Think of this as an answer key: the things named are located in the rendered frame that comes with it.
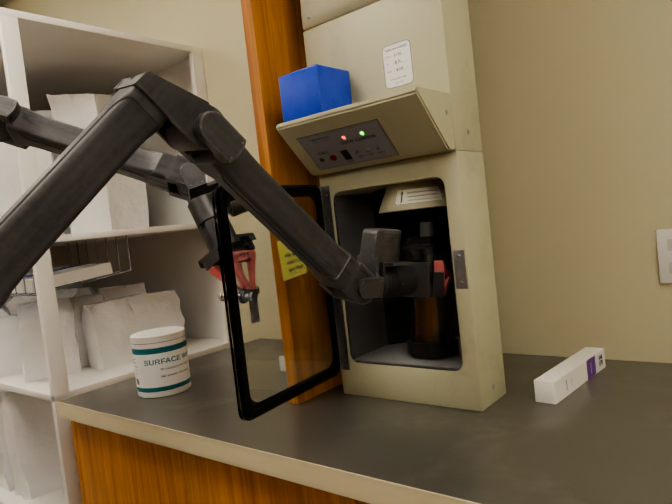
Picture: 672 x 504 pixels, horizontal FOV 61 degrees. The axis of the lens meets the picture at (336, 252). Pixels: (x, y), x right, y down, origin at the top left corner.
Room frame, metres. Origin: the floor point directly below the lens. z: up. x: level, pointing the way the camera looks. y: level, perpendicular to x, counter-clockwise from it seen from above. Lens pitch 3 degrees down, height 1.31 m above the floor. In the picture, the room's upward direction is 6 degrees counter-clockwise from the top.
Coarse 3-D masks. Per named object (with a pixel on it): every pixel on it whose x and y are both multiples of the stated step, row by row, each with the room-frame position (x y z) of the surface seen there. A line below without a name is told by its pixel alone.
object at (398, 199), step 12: (432, 180) 1.11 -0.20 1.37; (396, 192) 1.12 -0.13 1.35; (408, 192) 1.10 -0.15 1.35; (420, 192) 1.10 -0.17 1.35; (432, 192) 1.09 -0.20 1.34; (444, 192) 1.10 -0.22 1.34; (384, 204) 1.14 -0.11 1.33; (396, 204) 1.11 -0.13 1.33; (408, 204) 1.09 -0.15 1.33; (420, 204) 1.09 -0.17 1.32; (432, 204) 1.08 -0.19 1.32; (444, 204) 1.09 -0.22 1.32
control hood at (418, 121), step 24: (384, 96) 0.96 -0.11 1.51; (408, 96) 0.93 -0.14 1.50; (432, 96) 0.95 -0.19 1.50; (312, 120) 1.06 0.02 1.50; (336, 120) 1.03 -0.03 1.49; (360, 120) 1.01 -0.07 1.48; (384, 120) 0.99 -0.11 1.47; (408, 120) 0.97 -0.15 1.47; (432, 120) 0.95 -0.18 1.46; (288, 144) 1.14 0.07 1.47; (408, 144) 1.01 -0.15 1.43; (432, 144) 0.99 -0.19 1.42; (312, 168) 1.17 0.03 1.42; (336, 168) 1.14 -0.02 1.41
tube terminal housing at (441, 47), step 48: (384, 0) 1.08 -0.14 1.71; (432, 0) 1.02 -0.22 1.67; (336, 48) 1.15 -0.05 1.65; (432, 48) 1.02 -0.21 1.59; (480, 144) 1.09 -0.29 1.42; (336, 192) 1.18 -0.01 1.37; (480, 192) 1.07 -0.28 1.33; (336, 240) 1.19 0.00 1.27; (480, 240) 1.05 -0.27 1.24; (480, 288) 1.04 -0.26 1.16; (480, 336) 1.02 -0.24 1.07; (384, 384) 1.14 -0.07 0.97; (432, 384) 1.07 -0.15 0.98; (480, 384) 1.01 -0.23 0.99
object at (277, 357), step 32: (256, 224) 1.01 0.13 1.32; (256, 256) 1.00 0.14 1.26; (288, 256) 1.08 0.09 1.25; (224, 288) 0.94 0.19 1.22; (256, 288) 1.00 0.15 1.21; (288, 288) 1.07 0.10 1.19; (320, 288) 1.15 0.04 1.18; (288, 320) 1.06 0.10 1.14; (320, 320) 1.14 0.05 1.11; (256, 352) 0.98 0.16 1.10; (288, 352) 1.05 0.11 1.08; (320, 352) 1.13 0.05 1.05; (256, 384) 0.97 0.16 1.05; (288, 384) 1.04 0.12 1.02
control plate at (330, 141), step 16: (352, 128) 1.03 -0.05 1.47; (368, 128) 1.02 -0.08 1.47; (304, 144) 1.12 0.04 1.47; (320, 144) 1.10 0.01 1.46; (336, 144) 1.08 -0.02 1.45; (352, 144) 1.07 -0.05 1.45; (368, 144) 1.05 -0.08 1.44; (384, 144) 1.03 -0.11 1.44; (336, 160) 1.12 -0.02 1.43; (352, 160) 1.10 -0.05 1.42; (368, 160) 1.08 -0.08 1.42
